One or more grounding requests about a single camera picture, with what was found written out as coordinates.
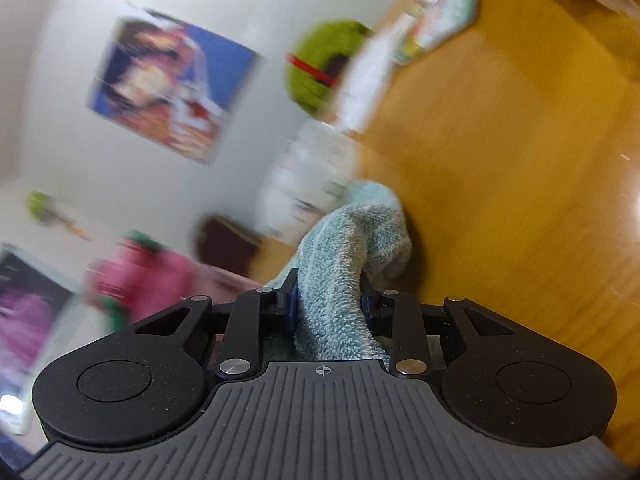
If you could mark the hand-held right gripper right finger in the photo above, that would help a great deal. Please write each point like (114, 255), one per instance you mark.
(366, 306)

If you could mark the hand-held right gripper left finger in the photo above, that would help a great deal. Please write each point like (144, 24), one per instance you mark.
(286, 305)

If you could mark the teal striped cleaning cloth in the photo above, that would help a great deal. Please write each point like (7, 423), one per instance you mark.
(340, 260)

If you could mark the pink water bottle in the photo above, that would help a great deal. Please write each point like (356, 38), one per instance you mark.
(145, 275)

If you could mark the maroon gold-framed chair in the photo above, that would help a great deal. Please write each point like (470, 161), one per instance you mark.
(225, 245)

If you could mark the white tissue pack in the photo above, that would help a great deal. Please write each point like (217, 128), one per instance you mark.
(310, 180)

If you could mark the white paper sheet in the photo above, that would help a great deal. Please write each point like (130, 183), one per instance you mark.
(370, 80)

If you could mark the green puffer jacket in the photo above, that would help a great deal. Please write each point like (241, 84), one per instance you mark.
(325, 60)

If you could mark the orange green snack packet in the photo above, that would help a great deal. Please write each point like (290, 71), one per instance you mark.
(435, 15)

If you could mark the anime wall poster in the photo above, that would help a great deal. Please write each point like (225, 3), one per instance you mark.
(170, 85)

